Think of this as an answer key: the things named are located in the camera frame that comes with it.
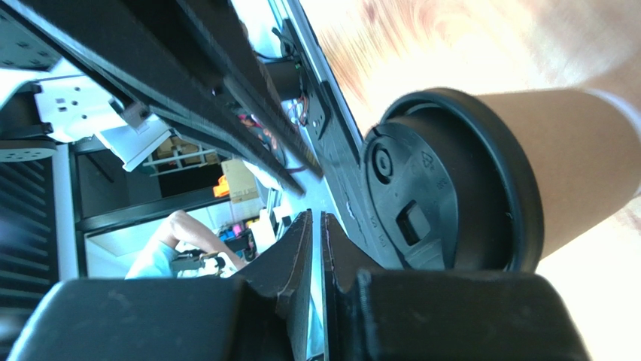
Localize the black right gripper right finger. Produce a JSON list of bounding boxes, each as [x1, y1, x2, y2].
[[320, 213, 589, 360]]

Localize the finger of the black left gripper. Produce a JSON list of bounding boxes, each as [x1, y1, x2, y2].
[[178, 1, 324, 178], [1, 1, 305, 196]]

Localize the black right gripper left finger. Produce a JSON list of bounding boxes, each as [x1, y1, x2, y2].
[[8, 211, 313, 360]]

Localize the black cup lid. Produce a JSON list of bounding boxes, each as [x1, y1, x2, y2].
[[360, 88, 544, 272]]

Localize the brown paper cup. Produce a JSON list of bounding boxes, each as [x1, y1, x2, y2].
[[480, 89, 640, 257]]

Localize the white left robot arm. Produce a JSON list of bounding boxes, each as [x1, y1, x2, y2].
[[1, 1, 323, 196]]

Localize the person in background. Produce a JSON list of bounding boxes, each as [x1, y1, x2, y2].
[[125, 210, 247, 279]]

